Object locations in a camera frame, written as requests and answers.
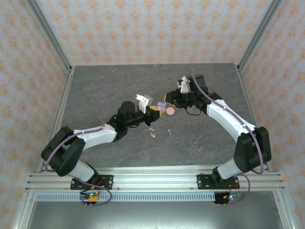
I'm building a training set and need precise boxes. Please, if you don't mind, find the aluminium mounting rail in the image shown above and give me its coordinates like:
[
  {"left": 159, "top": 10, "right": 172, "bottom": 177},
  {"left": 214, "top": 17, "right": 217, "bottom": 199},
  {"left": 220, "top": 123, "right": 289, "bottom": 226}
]
[{"left": 25, "top": 167, "right": 286, "bottom": 193}]

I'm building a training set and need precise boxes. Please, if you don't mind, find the aluminium frame post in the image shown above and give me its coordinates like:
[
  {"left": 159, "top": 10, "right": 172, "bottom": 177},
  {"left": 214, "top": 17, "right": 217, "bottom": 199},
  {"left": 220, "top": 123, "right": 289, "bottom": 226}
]
[
  {"left": 25, "top": 0, "right": 74, "bottom": 72},
  {"left": 237, "top": 0, "right": 285, "bottom": 72}
]

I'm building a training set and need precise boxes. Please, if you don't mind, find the thin black right gripper cable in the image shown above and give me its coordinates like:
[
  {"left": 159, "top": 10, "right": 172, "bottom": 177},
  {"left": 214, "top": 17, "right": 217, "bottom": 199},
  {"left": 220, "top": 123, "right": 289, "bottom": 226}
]
[{"left": 185, "top": 106, "right": 203, "bottom": 116}]

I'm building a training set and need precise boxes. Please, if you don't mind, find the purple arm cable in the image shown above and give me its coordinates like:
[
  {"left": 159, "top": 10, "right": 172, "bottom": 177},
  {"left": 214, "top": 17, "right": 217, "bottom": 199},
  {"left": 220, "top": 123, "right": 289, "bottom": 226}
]
[
  {"left": 189, "top": 69, "right": 265, "bottom": 206},
  {"left": 44, "top": 88, "right": 140, "bottom": 206}
]

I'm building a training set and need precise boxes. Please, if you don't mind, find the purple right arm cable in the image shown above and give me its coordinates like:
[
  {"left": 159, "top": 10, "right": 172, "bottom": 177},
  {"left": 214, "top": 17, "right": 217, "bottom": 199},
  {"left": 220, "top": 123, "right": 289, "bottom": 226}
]
[{"left": 189, "top": 69, "right": 265, "bottom": 206}]

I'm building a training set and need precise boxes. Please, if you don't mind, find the aluminium table side rail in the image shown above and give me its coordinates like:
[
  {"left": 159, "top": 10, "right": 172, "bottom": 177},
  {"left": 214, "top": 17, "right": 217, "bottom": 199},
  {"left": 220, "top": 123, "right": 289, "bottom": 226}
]
[
  {"left": 235, "top": 63, "right": 273, "bottom": 173},
  {"left": 37, "top": 65, "right": 76, "bottom": 173}
]

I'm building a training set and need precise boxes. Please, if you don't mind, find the slotted grey cable duct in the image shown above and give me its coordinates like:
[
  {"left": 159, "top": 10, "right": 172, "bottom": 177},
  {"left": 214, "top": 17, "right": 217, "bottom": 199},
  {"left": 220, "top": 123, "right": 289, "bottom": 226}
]
[{"left": 35, "top": 192, "right": 215, "bottom": 202}]

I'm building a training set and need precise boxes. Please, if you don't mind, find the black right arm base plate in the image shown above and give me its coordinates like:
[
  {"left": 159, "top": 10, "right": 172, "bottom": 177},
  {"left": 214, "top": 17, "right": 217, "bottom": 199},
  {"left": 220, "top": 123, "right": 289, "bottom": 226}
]
[{"left": 197, "top": 173, "right": 240, "bottom": 190}]

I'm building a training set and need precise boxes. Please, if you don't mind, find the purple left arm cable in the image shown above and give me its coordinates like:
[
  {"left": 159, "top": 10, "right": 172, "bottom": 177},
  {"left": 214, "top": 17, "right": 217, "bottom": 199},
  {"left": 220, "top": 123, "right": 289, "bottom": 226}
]
[{"left": 44, "top": 88, "right": 140, "bottom": 206}]

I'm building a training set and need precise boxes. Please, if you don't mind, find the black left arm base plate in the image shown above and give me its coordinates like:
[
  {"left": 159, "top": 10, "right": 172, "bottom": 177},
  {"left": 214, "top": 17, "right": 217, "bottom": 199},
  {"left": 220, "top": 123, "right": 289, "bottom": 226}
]
[{"left": 71, "top": 175, "right": 114, "bottom": 190}]

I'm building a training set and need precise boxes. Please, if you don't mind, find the grey metal shelf panel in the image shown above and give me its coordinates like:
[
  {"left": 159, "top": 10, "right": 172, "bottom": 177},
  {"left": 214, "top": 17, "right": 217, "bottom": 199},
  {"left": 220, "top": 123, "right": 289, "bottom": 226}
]
[{"left": 23, "top": 201, "right": 285, "bottom": 229}]

